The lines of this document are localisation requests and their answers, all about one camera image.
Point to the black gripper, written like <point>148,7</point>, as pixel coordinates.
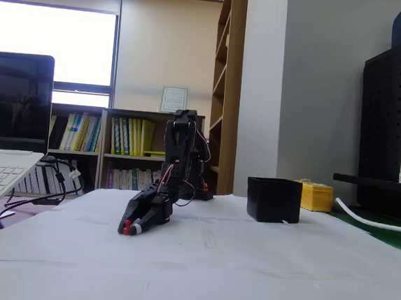
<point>144,211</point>

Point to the small red pawn piece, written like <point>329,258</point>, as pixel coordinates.
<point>127,226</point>

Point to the black square container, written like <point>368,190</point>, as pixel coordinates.
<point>273,202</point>

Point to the yellow cardboard box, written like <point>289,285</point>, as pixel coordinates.
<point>317,199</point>

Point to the flat yellow folder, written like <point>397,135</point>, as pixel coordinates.
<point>154,152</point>

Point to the thick yellow book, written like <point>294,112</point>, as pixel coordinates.
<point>147,135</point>

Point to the low wooden bookcase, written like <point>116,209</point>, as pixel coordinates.
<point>74,152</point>
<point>158,134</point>

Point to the white paper sheet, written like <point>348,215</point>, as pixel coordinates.
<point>283,248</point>
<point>237,209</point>

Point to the framed certificate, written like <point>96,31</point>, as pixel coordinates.
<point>171,98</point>

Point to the tall wooden bookshelf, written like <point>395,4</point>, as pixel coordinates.
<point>232,89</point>

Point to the white laptop dark screen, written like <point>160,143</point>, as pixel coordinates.
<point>14,105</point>

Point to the bright window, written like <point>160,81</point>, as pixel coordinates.
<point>52,42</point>

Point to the black shelf bar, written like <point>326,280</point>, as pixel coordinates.
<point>366,182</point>

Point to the black pegboard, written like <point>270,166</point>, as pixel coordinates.
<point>392,121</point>

